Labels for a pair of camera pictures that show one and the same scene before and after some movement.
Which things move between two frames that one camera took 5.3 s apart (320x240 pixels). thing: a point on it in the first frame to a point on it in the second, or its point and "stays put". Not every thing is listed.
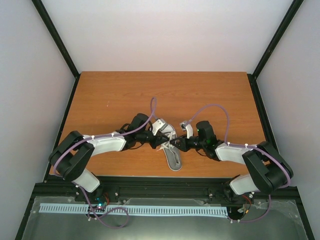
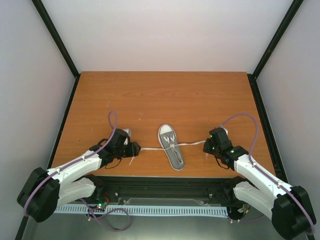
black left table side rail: [38, 188] stays put
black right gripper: [184, 145] to [207, 148]
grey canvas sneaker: [172, 154] stays put
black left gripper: [158, 142] to [133, 151]
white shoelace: [170, 135] to [169, 147]
